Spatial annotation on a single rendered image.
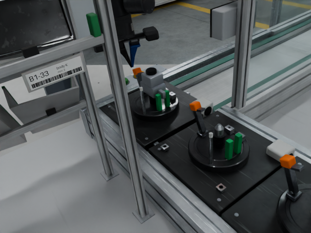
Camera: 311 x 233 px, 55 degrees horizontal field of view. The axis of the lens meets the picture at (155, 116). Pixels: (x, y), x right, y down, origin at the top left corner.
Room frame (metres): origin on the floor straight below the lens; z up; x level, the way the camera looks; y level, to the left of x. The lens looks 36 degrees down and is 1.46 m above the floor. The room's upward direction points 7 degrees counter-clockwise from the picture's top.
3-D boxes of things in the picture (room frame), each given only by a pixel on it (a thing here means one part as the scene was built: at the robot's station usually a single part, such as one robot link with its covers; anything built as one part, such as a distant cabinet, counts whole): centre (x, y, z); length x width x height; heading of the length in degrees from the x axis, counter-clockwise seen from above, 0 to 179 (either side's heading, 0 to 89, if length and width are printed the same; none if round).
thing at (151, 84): (0.72, -0.01, 1.06); 0.08 x 0.04 x 0.07; 32
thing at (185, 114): (0.73, 0.00, 0.96); 0.24 x 0.24 x 0.02; 32
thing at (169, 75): (1.00, -0.15, 0.91); 0.89 x 0.06 x 0.11; 122
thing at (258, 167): (0.51, -0.14, 1.01); 0.24 x 0.24 x 0.13; 32
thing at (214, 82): (0.87, -0.27, 0.91); 0.84 x 0.28 x 0.10; 122
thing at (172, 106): (0.73, 0.00, 0.98); 0.14 x 0.14 x 0.02
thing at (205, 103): (0.70, -0.14, 0.97); 0.05 x 0.05 x 0.04; 32
